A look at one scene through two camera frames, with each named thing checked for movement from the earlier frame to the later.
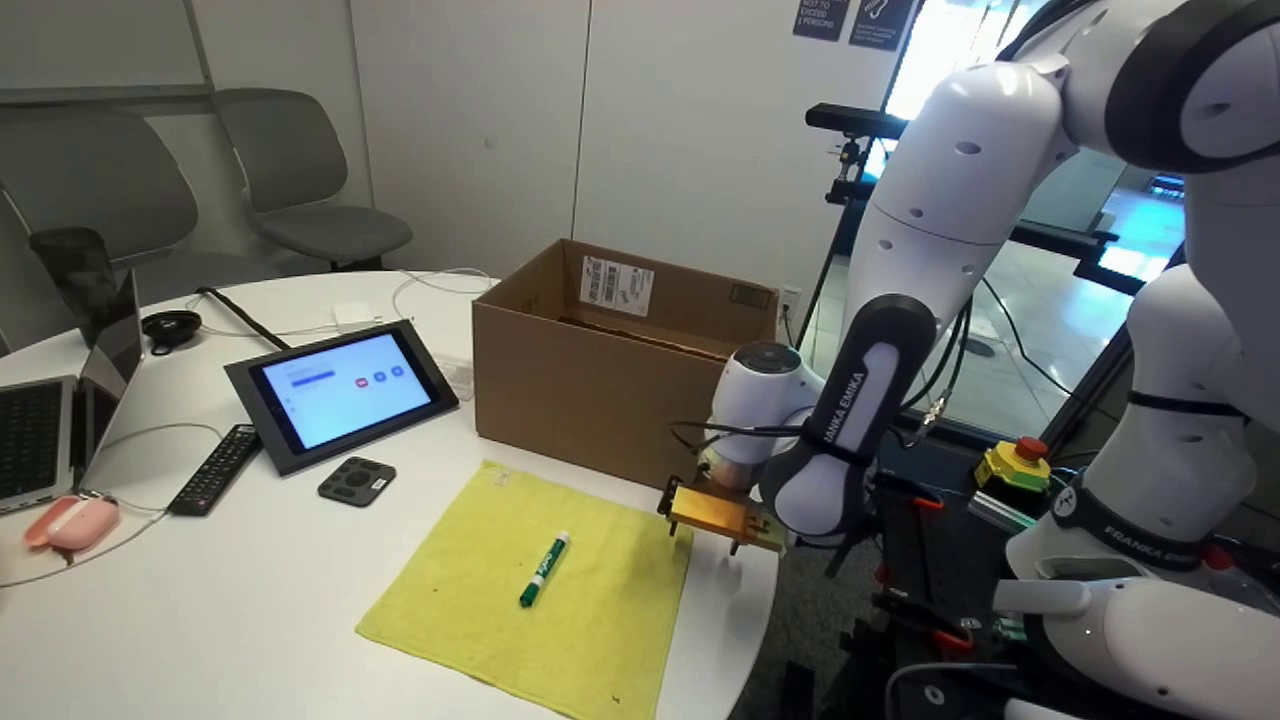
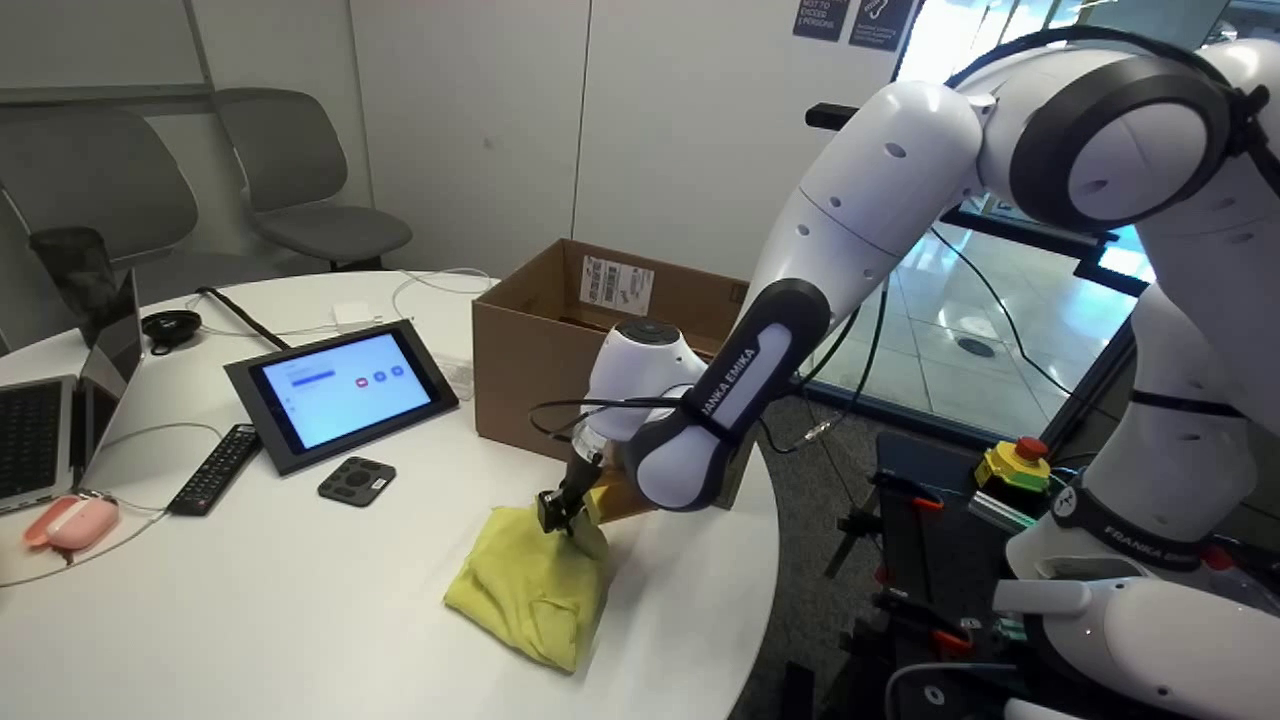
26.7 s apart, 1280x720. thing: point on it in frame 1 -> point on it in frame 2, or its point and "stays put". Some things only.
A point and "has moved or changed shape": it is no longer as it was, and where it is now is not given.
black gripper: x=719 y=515 -> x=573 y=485
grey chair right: x=295 y=171 stays put
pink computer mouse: x=75 y=527 stays put
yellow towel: x=546 y=585 has moved or changed shape
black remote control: x=218 y=474 stays put
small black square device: x=357 y=480 stays put
